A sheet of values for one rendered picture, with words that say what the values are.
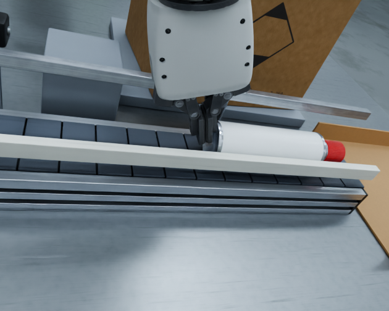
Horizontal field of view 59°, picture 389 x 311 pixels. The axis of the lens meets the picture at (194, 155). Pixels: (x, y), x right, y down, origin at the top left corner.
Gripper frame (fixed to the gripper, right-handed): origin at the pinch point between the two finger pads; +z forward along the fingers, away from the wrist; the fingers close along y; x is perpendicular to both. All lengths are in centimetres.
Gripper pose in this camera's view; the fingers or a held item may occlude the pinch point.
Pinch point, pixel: (202, 123)
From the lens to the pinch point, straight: 41.1
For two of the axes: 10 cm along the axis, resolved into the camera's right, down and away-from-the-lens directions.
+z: 0.3, 7.0, 7.1
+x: 2.2, 6.9, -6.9
